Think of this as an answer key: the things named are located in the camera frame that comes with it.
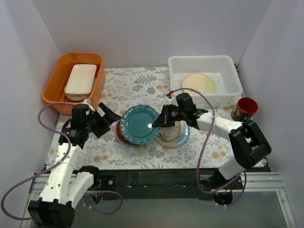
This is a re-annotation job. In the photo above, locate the red brown round plate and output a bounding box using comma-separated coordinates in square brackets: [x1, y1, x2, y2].
[114, 121, 132, 145]

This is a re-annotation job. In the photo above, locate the teal scalloped plate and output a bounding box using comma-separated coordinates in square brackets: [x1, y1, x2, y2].
[119, 104, 161, 145]

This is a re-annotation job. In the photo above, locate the cream and green plate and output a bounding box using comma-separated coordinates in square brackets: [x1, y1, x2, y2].
[181, 73, 216, 94]

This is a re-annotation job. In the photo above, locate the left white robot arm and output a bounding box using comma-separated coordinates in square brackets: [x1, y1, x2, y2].
[28, 103, 121, 228]

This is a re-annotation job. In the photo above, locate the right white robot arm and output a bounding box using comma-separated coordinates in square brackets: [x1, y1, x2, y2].
[152, 93, 272, 189]

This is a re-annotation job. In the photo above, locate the orange plastic bin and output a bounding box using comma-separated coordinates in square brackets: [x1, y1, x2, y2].
[42, 52, 105, 116]

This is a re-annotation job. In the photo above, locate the clear white plastic bin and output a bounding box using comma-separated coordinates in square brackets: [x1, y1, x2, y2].
[168, 55, 243, 104]

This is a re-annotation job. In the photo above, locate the white fluted plate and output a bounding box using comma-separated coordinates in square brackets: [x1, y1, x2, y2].
[176, 121, 187, 136]

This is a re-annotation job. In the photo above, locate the cream and blue plate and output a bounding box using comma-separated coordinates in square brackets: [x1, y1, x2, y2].
[155, 126, 190, 148]

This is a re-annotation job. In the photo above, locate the white rectangular dish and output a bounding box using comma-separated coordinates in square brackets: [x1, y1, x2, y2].
[65, 64, 97, 95]

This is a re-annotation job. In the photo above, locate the red and black mug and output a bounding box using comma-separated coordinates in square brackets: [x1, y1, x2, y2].
[231, 97, 258, 122]

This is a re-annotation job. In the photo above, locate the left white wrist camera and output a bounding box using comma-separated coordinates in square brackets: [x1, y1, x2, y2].
[82, 98, 95, 112]

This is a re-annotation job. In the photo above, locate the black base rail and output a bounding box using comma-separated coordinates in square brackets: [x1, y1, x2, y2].
[89, 168, 213, 200]

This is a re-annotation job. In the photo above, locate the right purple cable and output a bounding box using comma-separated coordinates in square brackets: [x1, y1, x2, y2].
[167, 87, 247, 207]

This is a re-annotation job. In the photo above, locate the purple cable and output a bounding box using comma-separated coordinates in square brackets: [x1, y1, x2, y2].
[1, 102, 124, 220]
[167, 87, 247, 207]

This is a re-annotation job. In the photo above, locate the aluminium frame rail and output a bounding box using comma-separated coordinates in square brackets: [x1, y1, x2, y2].
[29, 172, 286, 193]

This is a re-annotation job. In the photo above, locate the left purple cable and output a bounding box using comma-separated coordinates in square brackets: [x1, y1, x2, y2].
[1, 102, 124, 220]

